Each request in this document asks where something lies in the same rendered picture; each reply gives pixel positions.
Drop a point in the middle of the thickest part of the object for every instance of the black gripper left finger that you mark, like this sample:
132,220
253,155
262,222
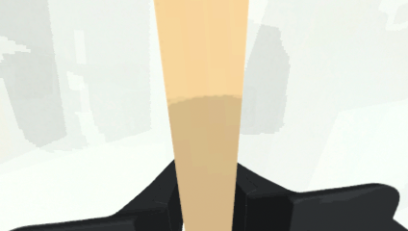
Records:
156,208

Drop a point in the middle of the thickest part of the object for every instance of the long tan wooden rail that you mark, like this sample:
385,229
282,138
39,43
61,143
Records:
202,46

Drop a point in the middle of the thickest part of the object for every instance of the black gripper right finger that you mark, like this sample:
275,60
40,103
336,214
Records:
262,205

